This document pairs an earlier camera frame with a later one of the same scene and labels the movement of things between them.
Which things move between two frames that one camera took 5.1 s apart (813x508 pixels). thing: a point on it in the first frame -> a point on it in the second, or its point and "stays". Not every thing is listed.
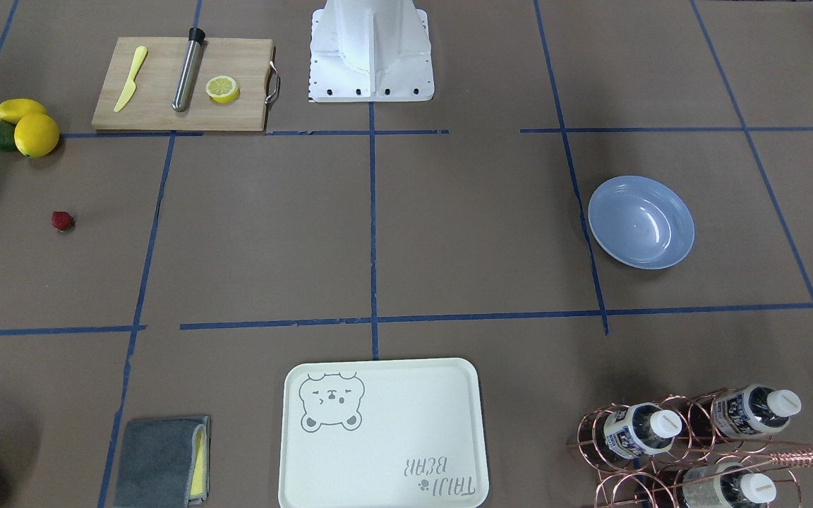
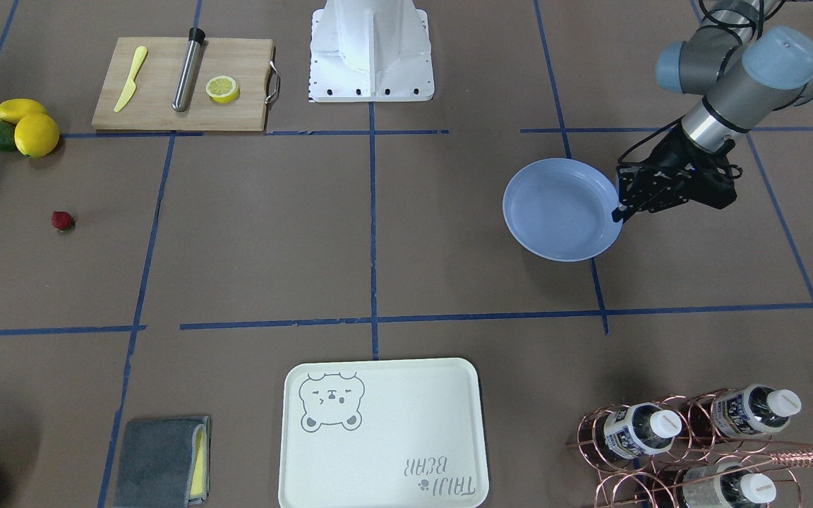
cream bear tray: [382, 433] stays
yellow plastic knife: [140, 53] stays
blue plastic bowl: [641, 222] -> [561, 209]
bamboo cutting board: [233, 81] stays
